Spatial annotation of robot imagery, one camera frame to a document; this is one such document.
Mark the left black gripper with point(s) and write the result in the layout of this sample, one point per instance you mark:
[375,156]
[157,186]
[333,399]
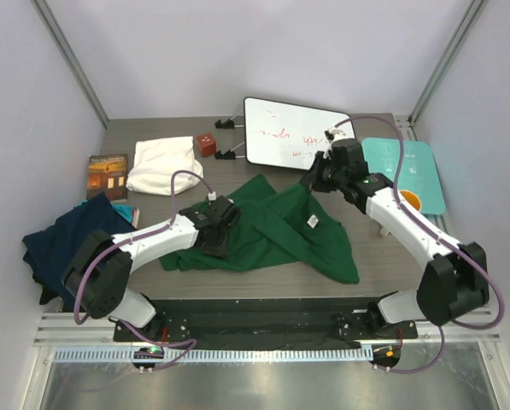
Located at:
[219,250]

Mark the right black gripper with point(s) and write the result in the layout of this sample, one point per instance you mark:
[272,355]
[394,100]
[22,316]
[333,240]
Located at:
[313,179]

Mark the green t-shirt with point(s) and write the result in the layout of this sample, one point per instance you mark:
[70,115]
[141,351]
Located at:
[276,228]

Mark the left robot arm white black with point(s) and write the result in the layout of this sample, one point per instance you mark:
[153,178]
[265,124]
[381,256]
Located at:
[98,275]

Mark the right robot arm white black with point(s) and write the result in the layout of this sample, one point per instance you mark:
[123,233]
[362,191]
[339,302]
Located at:
[451,284]

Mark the whiteboard black stand foot near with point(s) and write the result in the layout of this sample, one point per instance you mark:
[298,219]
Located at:
[230,154]

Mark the whiteboard black stand foot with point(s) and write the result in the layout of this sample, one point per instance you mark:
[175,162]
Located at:
[230,154]
[232,122]

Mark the teal t-shirt under pile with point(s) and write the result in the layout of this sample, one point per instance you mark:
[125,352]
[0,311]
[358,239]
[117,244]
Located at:
[129,213]

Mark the red brown cube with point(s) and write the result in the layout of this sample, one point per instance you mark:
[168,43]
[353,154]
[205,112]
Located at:
[206,144]

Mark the white mug orange inside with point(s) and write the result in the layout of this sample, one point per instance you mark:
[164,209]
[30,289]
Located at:
[412,199]

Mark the white folded t-shirt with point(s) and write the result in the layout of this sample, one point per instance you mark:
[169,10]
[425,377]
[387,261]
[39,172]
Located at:
[156,160]

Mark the whiteboard black stand foot far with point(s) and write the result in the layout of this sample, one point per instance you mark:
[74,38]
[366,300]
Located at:
[232,122]

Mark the teal plastic cutting board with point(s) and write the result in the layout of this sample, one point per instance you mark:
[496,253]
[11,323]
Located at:
[418,173]

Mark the brown paperback book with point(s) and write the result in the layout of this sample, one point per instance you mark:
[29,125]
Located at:
[107,174]

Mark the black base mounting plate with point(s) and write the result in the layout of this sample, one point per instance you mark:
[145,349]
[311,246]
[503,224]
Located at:
[283,319]

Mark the navy blue t-shirt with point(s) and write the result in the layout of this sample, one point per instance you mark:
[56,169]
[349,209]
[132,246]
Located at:
[54,247]

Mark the white whiteboard with black frame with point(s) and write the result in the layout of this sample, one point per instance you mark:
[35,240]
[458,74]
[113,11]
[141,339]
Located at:
[281,134]

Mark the perforated metal rail strip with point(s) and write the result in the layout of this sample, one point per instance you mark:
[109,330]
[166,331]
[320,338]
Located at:
[133,354]

